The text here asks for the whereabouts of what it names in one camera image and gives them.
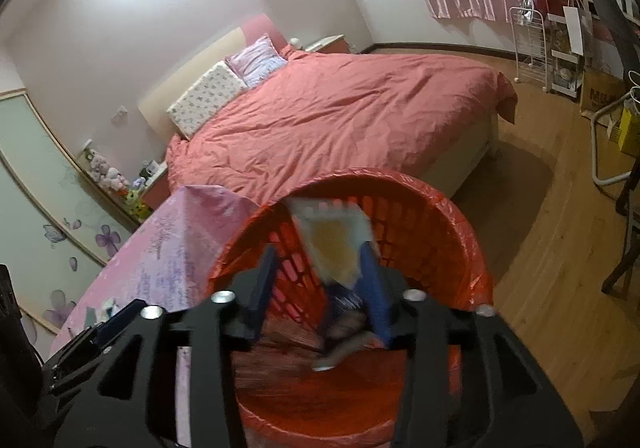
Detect white yellow wrapper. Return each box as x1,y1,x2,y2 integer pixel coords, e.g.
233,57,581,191
286,198,373,289

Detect white wire rack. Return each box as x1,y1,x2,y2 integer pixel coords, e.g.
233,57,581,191
509,0,548,91

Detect yellow bag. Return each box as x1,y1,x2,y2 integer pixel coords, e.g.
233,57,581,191
617,103,640,154

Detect red plastic basket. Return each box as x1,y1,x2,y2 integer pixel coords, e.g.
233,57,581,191
207,168,496,448

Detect dark grey board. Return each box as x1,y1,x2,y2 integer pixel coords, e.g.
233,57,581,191
585,0,640,84

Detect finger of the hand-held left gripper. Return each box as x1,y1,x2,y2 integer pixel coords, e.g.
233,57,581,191
44,300,147,381

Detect small crumpled paper scrap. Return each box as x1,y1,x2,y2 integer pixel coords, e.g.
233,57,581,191
85,299,121,329

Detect white floral pillow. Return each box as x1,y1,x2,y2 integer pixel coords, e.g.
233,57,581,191
166,62,248,140

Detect beige pink headboard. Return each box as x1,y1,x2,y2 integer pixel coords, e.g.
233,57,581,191
137,13,286,131

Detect white paper bag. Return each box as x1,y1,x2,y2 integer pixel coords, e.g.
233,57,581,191
564,5,593,56

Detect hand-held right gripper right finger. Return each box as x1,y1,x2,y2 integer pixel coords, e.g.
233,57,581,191
357,243,586,448

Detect dark wrappers in basket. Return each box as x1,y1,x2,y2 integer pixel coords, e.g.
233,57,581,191
312,288,386,374

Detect purple ruffled pillow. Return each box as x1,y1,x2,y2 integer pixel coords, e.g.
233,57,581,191
225,34,290,89

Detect white tube frame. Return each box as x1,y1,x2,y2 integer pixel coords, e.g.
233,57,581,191
590,93,640,189

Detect pink nightstand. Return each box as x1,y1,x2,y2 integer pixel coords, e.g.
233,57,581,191
304,34,351,55
140,163,171,214

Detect green yellow plush toy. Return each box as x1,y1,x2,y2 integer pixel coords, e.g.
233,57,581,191
122,188,151,221

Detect bed with pink duvet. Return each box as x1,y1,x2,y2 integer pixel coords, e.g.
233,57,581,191
165,45,518,209

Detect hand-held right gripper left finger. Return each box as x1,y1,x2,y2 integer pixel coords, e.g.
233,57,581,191
50,244,281,448

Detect dark wooden chair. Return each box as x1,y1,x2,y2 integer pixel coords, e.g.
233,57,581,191
600,163,640,299

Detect white shelf cart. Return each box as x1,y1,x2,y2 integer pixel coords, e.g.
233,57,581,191
530,0,601,101

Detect brown cardboard box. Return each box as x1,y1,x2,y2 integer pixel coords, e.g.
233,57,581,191
580,68,628,119

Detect pile of plush toys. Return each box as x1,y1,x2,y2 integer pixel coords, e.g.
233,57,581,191
87,150,131,194

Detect floral sliding door wardrobe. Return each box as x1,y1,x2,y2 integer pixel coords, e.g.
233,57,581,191
0,88,141,344

